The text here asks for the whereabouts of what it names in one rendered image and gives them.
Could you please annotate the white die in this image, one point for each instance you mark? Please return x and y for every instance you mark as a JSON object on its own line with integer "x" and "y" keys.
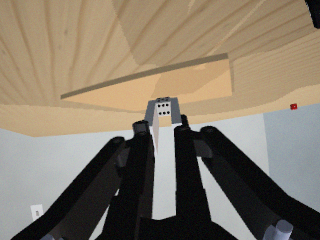
{"x": 163, "y": 106}

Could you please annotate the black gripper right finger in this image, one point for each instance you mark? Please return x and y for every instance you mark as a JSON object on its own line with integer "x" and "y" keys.
{"x": 268, "y": 212}

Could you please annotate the tan flat mat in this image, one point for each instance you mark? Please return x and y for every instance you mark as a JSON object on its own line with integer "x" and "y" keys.
{"x": 190, "y": 81}

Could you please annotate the red die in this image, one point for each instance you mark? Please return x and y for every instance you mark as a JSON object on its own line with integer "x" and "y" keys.
{"x": 293, "y": 106}

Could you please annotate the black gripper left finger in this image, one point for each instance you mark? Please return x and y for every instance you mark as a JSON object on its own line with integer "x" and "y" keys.
{"x": 77, "y": 211}

